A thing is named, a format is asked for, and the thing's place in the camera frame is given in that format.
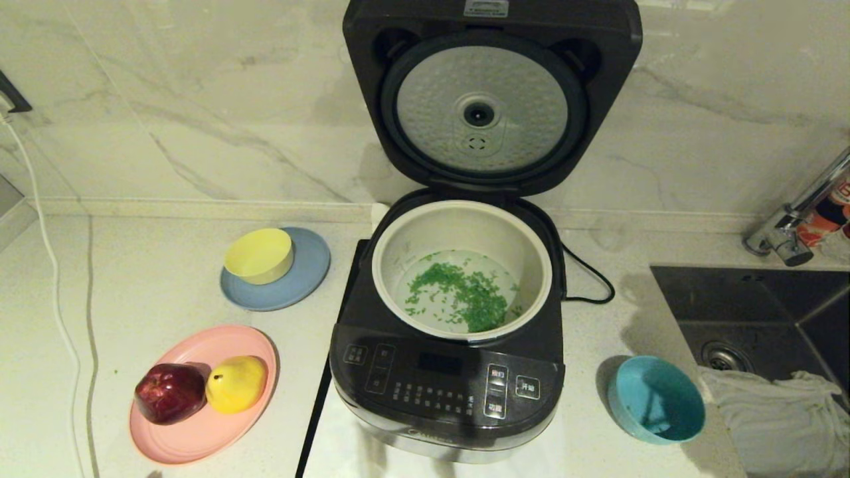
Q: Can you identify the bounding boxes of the chopped green vegetables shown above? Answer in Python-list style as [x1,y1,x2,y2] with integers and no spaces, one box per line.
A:
[404,251,525,334]

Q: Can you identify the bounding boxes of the black rice cooker lid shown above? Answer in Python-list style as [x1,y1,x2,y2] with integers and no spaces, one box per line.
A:
[343,0,643,197]

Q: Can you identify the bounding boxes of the teal bowl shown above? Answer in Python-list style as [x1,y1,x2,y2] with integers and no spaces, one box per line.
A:
[607,355,706,445]

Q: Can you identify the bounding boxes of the white inner pot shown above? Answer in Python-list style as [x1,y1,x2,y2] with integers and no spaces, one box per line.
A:
[371,200,553,343]

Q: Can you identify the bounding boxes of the black rice cooker base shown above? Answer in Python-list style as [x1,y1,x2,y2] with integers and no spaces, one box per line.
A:
[329,189,566,464]

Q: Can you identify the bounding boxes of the yellow bowl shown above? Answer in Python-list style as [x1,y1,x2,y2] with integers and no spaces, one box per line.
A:
[224,228,295,285]

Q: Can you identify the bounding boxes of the blue plate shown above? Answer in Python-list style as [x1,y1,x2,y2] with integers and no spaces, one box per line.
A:
[220,227,331,312]

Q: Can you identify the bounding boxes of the yellow pear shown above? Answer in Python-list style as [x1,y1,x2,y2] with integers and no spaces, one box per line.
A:
[205,355,269,415]

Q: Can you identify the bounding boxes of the red apple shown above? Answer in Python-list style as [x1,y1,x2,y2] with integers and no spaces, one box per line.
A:
[134,362,207,426]

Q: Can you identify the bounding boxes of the pink plate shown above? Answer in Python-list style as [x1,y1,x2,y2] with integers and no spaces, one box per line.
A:
[129,324,280,465]

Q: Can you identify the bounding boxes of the round sink drain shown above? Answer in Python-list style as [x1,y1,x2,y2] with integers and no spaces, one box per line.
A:
[701,341,754,374]

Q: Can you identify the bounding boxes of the steel sink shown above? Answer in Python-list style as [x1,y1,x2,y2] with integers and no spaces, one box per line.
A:
[649,266,850,478]

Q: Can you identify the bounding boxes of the chrome faucet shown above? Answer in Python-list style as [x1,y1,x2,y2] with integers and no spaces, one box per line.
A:
[742,147,850,268]

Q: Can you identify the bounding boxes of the white crumpled cloth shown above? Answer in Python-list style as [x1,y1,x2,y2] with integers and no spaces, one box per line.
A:
[697,366,850,477]

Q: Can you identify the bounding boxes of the black power cord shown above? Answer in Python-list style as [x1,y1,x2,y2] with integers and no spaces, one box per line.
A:
[561,244,616,305]

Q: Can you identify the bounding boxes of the white cable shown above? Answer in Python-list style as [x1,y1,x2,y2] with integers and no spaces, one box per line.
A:
[0,113,87,478]

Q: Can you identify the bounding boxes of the black wall socket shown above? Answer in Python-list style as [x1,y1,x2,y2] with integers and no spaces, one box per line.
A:
[0,70,33,114]

